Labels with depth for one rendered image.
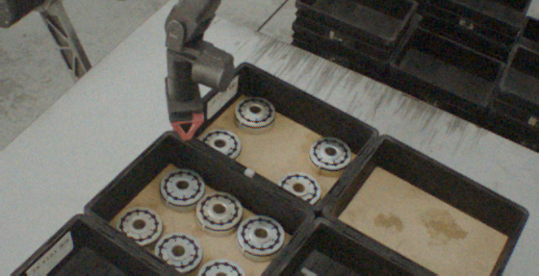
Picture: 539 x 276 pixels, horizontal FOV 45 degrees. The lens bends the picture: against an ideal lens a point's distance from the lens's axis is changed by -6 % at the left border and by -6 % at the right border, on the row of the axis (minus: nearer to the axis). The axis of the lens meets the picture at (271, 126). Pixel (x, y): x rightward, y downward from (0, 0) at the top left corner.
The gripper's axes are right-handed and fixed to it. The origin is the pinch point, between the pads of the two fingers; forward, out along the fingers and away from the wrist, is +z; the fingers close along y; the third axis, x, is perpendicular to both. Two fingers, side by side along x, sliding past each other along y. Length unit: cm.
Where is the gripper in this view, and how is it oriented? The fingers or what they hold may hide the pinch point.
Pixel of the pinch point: (184, 125)
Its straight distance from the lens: 139.2
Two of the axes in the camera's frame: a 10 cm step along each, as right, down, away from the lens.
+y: -2.1, -7.0, 6.8
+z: -0.5, 7.0, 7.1
